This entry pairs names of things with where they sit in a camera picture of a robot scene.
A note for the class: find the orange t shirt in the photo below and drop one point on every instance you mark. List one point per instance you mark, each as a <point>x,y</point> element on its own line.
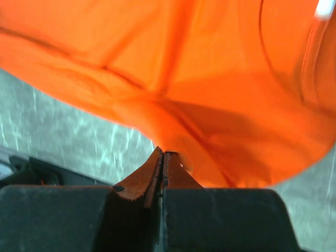
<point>243,91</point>

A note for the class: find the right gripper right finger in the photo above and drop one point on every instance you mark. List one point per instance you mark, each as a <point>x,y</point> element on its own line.
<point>176,179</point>

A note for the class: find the black base beam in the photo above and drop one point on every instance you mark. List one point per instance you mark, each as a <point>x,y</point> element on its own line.
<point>32,171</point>

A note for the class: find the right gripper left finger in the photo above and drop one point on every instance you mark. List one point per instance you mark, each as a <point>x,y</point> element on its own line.
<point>140,187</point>

